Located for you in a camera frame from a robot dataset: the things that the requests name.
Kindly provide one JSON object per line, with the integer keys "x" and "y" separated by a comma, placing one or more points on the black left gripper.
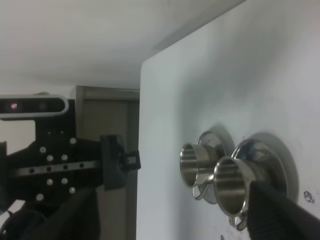
{"x": 57, "y": 163}

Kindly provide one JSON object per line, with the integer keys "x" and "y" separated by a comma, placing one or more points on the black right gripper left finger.
{"x": 77, "y": 219}

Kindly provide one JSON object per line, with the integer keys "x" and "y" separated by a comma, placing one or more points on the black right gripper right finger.
{"x": 273, "y": 216}

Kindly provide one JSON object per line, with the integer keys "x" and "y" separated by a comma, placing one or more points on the right steel saucer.
{"x": 258, "y": 151}

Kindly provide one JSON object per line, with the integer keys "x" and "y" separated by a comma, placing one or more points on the steel saucer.
{"x": 206, "y": 191}
{"x": 258, "y": 151}

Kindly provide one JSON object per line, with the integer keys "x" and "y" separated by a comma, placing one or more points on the brown door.
{"x": 112, "y": 111}

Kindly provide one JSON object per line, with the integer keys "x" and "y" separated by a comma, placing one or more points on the right steel teacup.
{"x": 232, "y": 179}

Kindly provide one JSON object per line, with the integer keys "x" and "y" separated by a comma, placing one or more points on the steel teacup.
{"x": 197, "y": 163}
{"x": 232, "y": 179}

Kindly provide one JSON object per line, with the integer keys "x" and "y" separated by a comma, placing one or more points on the left steel saucer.
{"x": 206, "y": 191}

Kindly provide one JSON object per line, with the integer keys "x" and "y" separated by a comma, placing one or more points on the left steel teacup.
{"x": 197, "y": 163}

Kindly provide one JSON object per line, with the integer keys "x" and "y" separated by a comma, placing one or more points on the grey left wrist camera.
{"x": 15, "y": 107}

